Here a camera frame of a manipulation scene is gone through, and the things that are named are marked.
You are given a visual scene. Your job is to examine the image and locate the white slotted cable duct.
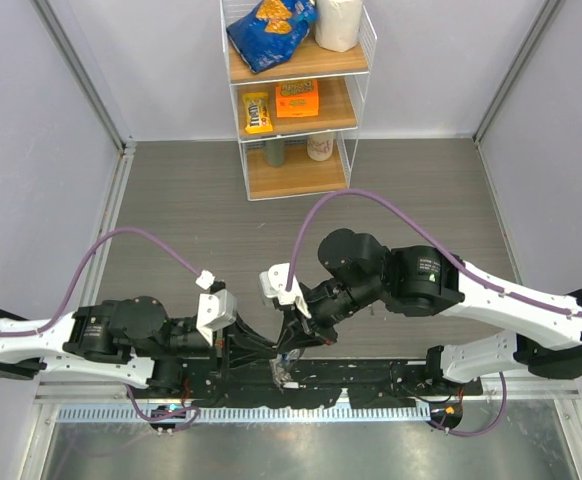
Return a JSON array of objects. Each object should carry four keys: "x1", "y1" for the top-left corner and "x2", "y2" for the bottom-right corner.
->
[{"x1": 56, "y1": 402, "x2": 430, "y2": 424}]

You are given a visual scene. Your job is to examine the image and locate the yellow candy bag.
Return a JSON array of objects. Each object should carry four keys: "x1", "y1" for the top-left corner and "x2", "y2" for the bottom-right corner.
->
[{"x1": 242, "y1": 92, "x2": 273, "y2": 135}]

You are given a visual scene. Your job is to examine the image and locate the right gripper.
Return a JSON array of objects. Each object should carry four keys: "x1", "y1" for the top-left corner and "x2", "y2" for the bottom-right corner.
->
[{"x1": 276, "y1": 278, "x2": 385, "y2": 353}]

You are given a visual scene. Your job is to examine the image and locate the orange snack box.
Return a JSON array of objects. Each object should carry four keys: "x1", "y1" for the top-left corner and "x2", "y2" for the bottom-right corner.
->
[{"x1": 275, "y1": 79, "x2": 320, "y2": 118}]

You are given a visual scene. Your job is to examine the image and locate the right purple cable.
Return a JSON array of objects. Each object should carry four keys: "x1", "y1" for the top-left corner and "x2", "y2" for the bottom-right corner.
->
[{"x1": 285, "y1": 188, "x2": 582, "y2": 439}]

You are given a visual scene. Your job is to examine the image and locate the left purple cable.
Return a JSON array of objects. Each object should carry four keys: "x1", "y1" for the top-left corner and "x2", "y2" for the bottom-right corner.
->
[{"x1": 0, "y1": 226, "x2": 212, "y2": 432}]

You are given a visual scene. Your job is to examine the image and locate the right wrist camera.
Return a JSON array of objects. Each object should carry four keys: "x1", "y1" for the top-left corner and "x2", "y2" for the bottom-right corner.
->
[{"x1": 259, "y1": 263, "x2": 312, "y2": 318}]

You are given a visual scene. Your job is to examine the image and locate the white printed cup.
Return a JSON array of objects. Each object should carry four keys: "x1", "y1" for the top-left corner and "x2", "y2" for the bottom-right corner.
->
[{"x1": 307, "y1": 132, "x2": 335, "y2": 162}]

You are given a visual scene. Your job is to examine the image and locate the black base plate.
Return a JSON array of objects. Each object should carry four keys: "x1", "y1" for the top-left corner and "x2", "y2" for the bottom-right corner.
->
[{"x1": 134, "y1": 359, "x2": 483, "y2": 410}]

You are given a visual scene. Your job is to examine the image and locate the blue chips bag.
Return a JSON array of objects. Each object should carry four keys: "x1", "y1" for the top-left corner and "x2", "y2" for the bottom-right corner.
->
[{"x1": 226, "y1": 1, "x2": 318, "y2": 74}]

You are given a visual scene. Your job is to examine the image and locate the purple cable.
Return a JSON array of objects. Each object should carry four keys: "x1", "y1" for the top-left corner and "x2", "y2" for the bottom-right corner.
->
[
  {"x1": 285, "y1": 188, "x2": 582, "y2": 439},
  {"x1": 0, "y1": 226, "x2": 212, "y2": 432}
]

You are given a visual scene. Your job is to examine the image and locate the white paper towel roll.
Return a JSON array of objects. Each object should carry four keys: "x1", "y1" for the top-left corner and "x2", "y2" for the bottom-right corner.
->
[{"x1": 315, "y1": 0, "x2": 363, "y2": 53}]

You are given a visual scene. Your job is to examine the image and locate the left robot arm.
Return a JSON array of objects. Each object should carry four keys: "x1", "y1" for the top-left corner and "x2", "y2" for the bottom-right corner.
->
[{"x1": 0, "y1": 290, "x2": 274, "y2": 398}]

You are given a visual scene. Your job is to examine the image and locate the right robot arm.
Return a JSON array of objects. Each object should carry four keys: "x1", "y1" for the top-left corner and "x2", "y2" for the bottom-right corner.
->
[{"x1": 260, "y1": 229, "x2": 582, "y2": 394}]

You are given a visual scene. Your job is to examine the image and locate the grey green can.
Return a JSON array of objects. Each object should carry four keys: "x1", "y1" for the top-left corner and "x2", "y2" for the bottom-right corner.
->
[{"x1": 263, "y1": 139, "x2": 285, "y2": 168}]

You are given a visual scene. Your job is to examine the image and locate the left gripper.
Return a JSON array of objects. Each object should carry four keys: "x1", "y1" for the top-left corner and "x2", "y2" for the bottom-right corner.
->
[{"x1": 140, "y1": 313, "x2": 282, "y2": 379}]

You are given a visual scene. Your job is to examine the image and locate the white wire shelf unit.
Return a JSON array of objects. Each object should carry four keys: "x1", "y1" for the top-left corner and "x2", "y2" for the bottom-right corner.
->
[{"x1": 222, "y1": 11, "x2": 377, "y2": 201}]

